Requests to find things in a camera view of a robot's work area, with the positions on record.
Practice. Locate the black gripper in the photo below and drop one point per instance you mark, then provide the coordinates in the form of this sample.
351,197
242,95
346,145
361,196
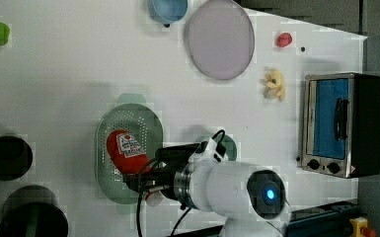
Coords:
172,160

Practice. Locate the red plush ketchup bottle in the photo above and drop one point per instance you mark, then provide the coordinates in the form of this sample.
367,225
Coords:
127,155

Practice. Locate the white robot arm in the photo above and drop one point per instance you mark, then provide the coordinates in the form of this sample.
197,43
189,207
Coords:
199,176

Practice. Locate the green oval strainer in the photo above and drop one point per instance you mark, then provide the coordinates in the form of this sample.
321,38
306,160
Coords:
131,113

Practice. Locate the green metal cup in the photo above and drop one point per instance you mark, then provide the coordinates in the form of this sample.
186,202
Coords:
227,142

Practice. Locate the yellow peeled banana toy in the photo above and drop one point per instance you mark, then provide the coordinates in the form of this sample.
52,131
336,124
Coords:
274,85

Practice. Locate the purple round plate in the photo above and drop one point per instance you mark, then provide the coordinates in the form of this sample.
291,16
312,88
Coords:
221,39

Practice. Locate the black utensil cup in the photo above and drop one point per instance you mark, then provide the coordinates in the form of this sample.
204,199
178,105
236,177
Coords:
52,221

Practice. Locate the green spatula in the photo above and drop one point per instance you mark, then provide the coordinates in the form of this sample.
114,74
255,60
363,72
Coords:
32,225

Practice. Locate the blue cup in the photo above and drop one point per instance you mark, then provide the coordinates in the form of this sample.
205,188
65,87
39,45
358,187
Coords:
167,12

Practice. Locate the large red strawberry toy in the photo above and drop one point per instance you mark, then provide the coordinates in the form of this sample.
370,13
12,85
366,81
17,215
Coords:
284,40

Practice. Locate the black toaster oven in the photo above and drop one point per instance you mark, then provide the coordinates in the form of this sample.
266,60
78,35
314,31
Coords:
341,125

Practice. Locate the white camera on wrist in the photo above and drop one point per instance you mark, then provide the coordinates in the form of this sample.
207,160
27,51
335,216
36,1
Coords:
209,150

